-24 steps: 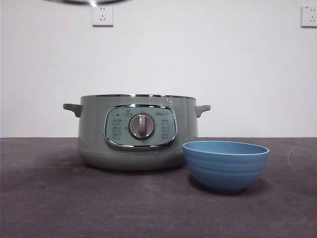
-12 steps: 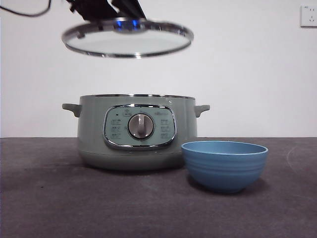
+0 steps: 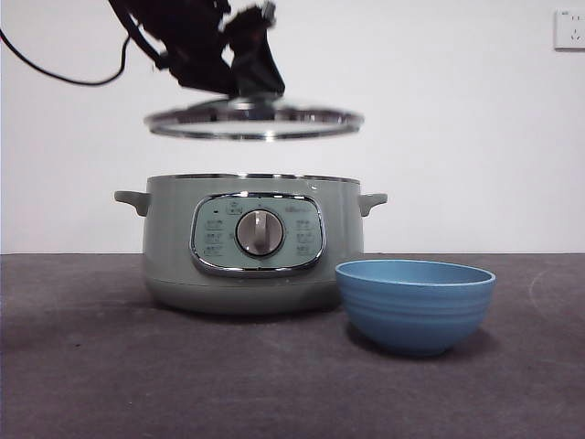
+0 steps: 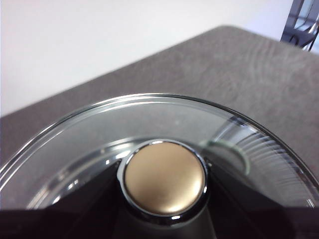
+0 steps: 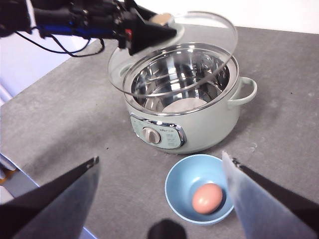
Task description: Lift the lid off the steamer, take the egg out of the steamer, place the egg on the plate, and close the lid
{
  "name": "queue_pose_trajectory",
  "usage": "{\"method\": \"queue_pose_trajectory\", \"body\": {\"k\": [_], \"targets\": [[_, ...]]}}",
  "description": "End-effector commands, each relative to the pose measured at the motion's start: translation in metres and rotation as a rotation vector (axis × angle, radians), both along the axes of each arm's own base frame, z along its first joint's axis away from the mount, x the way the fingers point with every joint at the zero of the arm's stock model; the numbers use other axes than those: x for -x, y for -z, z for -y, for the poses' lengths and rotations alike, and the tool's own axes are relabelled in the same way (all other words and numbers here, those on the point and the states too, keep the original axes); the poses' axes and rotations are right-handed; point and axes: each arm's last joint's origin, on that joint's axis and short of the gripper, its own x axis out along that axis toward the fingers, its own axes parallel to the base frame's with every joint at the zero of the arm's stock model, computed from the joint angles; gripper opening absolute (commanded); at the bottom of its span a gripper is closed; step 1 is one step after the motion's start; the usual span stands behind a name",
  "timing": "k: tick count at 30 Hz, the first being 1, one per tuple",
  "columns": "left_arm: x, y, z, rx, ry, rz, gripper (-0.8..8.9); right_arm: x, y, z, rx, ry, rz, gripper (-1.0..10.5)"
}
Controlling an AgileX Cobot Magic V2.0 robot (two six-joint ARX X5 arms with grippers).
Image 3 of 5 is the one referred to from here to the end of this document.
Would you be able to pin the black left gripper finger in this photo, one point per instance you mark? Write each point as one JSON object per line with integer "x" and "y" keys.
{"x": 205, "y": 78}
{"x": 258, "y": 73}

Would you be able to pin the glass lid with green knob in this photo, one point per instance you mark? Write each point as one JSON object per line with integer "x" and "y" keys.
{"x": 205, "y": 130}

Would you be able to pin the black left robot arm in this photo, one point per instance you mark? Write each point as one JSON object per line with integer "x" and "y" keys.
{"x": 183, "y": 27}

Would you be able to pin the pale green electric steamer pot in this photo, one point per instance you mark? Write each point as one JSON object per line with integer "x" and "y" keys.
{"x": 169, "y": 274}

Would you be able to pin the blue ribbed bowl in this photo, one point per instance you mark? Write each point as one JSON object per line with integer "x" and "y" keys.
{"x": 413, "y": 315}

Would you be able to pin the white wall socket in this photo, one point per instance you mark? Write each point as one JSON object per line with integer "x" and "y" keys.
{"x": 571, "y": 29}

